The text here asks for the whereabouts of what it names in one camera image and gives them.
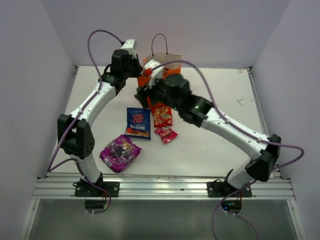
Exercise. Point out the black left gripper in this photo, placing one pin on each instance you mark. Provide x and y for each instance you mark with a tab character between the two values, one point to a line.
138	67

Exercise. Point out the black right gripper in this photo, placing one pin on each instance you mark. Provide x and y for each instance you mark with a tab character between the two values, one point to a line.
142	97

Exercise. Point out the red mixed snack packet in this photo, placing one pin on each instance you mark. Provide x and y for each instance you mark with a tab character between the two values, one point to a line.
162	117

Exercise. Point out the pink candy packet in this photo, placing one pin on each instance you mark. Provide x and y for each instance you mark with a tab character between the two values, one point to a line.
166	134

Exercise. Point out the blue Burts chips bag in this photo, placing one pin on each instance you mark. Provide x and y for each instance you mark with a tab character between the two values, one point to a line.
138	123

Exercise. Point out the purple candy bag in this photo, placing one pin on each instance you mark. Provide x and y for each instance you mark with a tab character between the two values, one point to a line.
119	153

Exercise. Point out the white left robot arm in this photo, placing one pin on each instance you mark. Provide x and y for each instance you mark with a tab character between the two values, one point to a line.
75	135

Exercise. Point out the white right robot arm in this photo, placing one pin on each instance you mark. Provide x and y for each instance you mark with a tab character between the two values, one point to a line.
263	150

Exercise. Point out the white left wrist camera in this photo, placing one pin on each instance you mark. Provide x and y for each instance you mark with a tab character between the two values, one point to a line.
129	45

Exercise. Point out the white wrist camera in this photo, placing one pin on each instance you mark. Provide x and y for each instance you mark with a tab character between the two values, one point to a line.
129	45
154	71

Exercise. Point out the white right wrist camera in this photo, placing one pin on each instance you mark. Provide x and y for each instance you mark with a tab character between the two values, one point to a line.
154	71

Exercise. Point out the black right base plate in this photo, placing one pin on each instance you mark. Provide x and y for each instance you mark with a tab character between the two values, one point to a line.
220	189

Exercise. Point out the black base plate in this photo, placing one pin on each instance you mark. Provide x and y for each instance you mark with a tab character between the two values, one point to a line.
86	190
220	189

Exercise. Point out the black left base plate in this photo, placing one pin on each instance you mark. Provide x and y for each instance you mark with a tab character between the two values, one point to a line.
86	190

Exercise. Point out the aluminium mounting rail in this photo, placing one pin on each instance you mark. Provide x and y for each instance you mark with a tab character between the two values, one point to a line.
132	187

